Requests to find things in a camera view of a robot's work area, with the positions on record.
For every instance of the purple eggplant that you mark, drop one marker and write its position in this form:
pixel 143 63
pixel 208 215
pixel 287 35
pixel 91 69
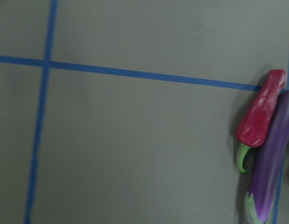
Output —
pixel 259 198

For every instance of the red chili pepper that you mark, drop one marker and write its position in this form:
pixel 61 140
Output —
pixel 253 127

